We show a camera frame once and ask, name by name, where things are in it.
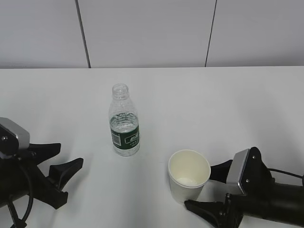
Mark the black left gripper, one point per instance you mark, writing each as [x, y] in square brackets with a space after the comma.
[21, 177]

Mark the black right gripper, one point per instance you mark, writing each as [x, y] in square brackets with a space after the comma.
[230, 213]

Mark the white paper cup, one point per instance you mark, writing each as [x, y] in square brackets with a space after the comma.
[188, 171]

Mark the clear water bottle green label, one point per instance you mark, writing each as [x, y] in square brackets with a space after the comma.
[124, 122]

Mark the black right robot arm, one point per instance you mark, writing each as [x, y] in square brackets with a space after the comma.
[286, 203]

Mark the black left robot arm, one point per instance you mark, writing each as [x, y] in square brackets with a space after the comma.
[23, 177]

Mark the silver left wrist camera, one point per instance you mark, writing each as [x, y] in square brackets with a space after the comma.
[13, 138]

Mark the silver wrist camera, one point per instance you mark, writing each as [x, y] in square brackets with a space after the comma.
[13, 138]
[248, 175]

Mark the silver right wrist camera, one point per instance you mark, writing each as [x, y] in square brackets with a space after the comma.
[248, 175]

